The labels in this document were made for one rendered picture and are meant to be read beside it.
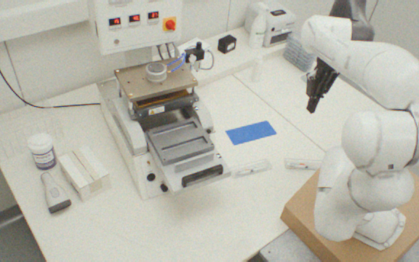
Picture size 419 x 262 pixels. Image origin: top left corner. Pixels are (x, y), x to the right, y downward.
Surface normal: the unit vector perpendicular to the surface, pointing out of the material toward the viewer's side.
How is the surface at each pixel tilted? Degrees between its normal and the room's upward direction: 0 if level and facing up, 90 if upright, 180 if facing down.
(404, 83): 53
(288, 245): 0
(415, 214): 40
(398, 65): 31
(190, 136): 0
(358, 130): 58
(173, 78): 0
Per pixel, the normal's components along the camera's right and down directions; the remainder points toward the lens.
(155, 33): 0.46, 0.66
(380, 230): 0.07, 0.14
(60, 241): 0.09, -0.69
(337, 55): -0.96, 0.00
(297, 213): -0.44, -0.28
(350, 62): -0.81, 0.22
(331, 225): -0.46, 0.33
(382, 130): -0.07, -0.37
